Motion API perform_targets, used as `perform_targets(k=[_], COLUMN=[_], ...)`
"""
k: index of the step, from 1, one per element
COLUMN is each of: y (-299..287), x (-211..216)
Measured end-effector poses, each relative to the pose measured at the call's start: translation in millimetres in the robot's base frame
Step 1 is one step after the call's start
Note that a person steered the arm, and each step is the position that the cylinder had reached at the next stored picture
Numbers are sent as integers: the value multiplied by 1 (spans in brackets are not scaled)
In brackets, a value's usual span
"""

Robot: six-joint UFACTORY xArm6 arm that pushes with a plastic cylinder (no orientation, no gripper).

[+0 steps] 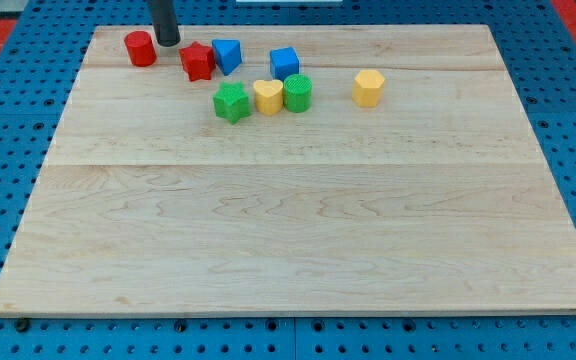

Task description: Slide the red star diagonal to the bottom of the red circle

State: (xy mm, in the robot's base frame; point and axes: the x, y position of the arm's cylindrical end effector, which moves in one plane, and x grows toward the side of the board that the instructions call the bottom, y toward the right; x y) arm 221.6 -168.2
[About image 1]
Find red cylinder block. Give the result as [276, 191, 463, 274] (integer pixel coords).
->
[124, 30, 157, 67]

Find yellow hexagon block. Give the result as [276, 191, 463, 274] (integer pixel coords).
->
[352, 69, 385, 107]

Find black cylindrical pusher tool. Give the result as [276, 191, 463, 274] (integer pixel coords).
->
[147, 0, 181, 47]

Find light wooden board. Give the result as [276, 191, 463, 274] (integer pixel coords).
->
[0, 25, 576, 319]

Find red star block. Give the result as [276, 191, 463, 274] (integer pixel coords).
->
[179, 41, 216, 82]

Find blue triangle block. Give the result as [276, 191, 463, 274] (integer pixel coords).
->
[212, 39, 243, 76]

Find yellow heart block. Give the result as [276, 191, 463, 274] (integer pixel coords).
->
[253, 79, 284, 116]

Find green cylinder block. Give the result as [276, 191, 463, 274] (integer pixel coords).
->
[284, 74, 312, 113]

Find blue cube block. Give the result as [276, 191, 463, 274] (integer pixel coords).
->
[269, 47, 300, 81]

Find green star block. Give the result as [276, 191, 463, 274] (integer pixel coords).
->
[213, 82, 252, 124]

